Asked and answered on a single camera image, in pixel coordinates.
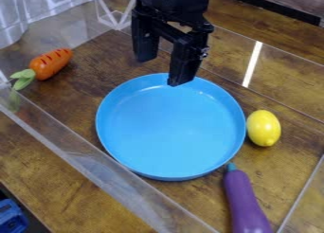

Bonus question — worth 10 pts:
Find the white mesh curtain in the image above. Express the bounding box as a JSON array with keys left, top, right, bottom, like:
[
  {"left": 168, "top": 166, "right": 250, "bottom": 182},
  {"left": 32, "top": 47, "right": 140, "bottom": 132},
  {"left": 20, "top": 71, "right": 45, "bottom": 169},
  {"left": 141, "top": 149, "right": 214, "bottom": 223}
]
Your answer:
[{"left": 0, "top": 0, "right": 92, "bottom": 49}]

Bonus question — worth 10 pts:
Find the clear acrylic corner bracket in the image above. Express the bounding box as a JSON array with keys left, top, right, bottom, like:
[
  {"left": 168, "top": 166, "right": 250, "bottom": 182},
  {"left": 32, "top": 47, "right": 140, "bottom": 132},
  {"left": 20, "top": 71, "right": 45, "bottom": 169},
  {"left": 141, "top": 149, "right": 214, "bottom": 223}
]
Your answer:
[{"left": 93, "top": 0, "right": 124, "bottom": 30}]

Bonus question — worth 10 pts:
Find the clear acrylic front wall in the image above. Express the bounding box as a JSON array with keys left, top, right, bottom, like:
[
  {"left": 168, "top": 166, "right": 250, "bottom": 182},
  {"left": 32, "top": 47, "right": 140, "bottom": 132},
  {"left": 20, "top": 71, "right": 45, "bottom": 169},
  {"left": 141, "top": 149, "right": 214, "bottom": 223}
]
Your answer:
[{"left": 0, "top": 72, "right": 219, "bottom": 233}]

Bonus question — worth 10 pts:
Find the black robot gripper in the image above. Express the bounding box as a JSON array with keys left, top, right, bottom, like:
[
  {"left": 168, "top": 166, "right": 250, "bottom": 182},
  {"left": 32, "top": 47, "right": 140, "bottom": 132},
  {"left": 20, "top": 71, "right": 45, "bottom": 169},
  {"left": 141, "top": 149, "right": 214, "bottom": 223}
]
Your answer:
[{"left": 131, "top": 0, "right": 214, "bottom": 86}]

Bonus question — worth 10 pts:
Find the blue box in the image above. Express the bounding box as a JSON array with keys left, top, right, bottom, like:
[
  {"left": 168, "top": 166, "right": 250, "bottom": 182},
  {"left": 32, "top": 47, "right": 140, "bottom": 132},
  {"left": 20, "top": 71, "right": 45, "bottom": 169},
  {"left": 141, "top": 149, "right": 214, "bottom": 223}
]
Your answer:
[{"left": 0, "top": 199, "right": 29, "bottom": 233}]

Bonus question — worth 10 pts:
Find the orange toy carrot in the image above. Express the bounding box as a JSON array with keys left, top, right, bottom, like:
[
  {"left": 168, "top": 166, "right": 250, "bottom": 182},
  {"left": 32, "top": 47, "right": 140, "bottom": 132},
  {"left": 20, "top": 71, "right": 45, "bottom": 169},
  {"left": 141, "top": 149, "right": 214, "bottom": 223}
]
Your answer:
[{"left": 10, "top": 47, "right": 72, "bottom": 91}]

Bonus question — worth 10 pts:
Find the purple toy eggplant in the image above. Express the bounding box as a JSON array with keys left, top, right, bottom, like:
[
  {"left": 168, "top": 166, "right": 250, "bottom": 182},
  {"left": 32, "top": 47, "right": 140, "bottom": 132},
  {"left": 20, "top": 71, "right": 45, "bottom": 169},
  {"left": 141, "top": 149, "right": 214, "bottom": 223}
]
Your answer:
[{"left": 223, "top": 163, "right": 273, "bottom": 233}]

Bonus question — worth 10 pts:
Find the yellow toy lemon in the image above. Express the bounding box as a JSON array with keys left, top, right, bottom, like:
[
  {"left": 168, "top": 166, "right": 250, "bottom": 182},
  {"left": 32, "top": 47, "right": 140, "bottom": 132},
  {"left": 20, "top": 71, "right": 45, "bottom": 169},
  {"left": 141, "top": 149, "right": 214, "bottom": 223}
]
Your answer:
[{"left": 246, "top": 110, "right": 281, "bottom": 147}]

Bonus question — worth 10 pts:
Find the blue round plate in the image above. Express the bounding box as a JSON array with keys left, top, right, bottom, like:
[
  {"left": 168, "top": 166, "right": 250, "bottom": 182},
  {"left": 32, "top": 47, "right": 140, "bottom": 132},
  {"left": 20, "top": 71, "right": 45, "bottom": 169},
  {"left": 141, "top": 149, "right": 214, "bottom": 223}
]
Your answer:
[{"left": 95, "top": 73, "right": 244, "bottom": 181}]

